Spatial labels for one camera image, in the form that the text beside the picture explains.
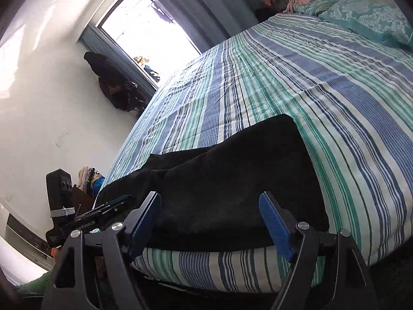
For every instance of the brown drawer cabinet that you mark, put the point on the brown drawer cabinet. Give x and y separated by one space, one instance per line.
84 200

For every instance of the pile of folded clothes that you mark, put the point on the pile of folded clothes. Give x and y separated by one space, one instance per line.
90 179

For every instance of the white cabinet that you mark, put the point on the white cabinet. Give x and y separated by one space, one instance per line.
13 219

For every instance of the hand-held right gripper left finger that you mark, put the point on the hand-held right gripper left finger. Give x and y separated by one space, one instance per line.
146 222

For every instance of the black pants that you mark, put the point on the black pants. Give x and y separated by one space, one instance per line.
226 180

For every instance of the bed with striped sheet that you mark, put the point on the bed with striped sheet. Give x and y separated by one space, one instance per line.
290 80

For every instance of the window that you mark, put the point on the window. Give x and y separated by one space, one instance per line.
145 22

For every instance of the small teal patterned pillow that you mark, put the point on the small teal patterned pillow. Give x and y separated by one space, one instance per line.
314 6

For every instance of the person's left forearm green sleeve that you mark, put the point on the person's left forearm green sleeve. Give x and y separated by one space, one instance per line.
35 284

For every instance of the large teal patterned pillow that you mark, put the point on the large teal patterned pillow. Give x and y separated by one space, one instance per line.
364 16

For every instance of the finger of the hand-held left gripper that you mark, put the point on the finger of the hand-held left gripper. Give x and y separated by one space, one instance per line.
109 204

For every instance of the wide blue curtain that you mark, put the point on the wide blue curtain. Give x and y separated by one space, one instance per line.
219 6

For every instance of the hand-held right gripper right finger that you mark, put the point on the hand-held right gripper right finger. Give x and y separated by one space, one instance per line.
277 229

